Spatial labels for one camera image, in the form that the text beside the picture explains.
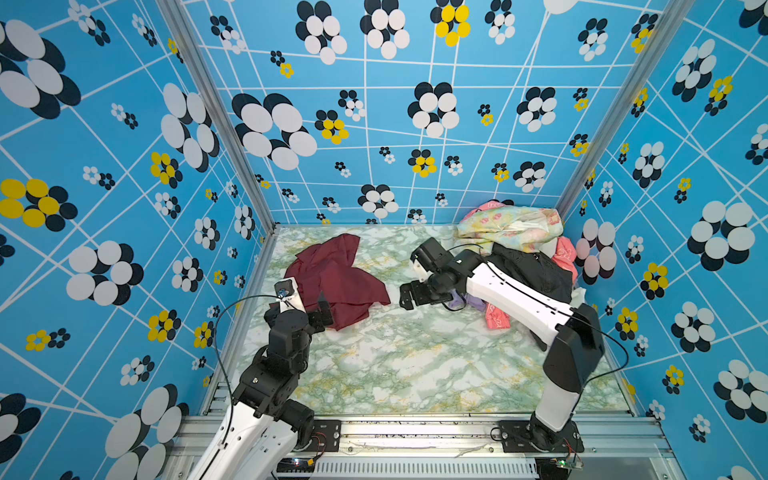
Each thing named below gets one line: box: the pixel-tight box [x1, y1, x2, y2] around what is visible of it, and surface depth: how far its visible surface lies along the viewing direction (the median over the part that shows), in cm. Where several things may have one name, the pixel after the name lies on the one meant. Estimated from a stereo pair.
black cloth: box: [487, 242, 573, 303], surface depth 93 cm
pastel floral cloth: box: [456, 206, 564, 256], surface depth 100 cm
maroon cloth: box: [284, 234, 391, 330], surface depth 101 cm
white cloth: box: [570, 286, 586, 309], surface depth 101 cm
